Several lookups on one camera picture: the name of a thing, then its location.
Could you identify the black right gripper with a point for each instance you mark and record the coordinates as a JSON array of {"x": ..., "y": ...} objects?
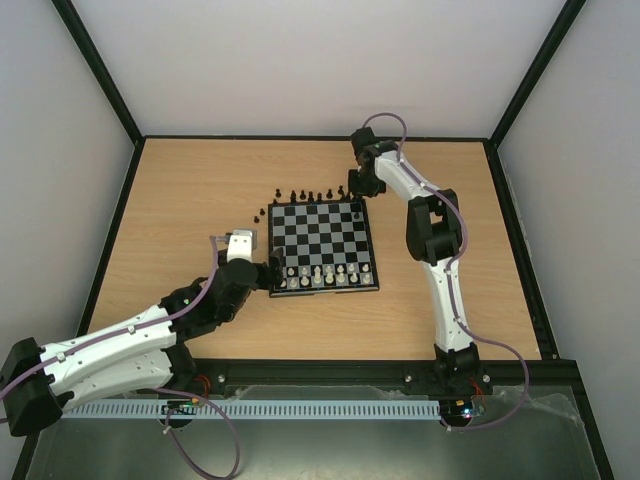
[{"x": 360, "y": 182}]

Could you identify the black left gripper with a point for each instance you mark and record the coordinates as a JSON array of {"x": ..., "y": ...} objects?
[{"x": 265, "y": 280}]

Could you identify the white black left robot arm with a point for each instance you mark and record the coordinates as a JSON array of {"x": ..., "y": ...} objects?
[{"x": 39, "y": 383}]

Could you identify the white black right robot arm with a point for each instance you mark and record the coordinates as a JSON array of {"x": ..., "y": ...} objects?
[{"x": 435, "y": 237}]

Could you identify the black chess piece row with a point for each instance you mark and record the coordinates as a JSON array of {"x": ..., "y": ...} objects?
[{"x": 282, "y": 197}]

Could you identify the white bishop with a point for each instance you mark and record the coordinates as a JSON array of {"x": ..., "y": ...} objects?
[{"x": 317, "y": 277}]

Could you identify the black white chessboard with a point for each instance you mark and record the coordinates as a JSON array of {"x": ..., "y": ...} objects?
[{"x": 321, "y": 235}]

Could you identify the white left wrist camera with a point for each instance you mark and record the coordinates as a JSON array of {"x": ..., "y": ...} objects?
[{"x": 241, "y": 244}]

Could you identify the black front frame rail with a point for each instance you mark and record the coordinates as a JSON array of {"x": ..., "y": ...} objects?
[{"x": 409, "y": 377}]

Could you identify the white slotted cable duct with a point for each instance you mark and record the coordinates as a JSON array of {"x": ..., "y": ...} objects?
[{"x": 237, "y": 409}]

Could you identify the black frame post right rear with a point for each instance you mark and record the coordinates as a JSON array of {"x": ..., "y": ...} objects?
[{"x": 551, "y": 43}]

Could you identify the black frame post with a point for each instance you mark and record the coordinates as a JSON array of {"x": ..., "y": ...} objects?
[
  {"x": 89, "y": 51},
  {"x": 551, "y": 43}
]

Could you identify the black frame post left rear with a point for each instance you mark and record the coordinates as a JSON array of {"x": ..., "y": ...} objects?
[{"x": 89, "y": 51}]

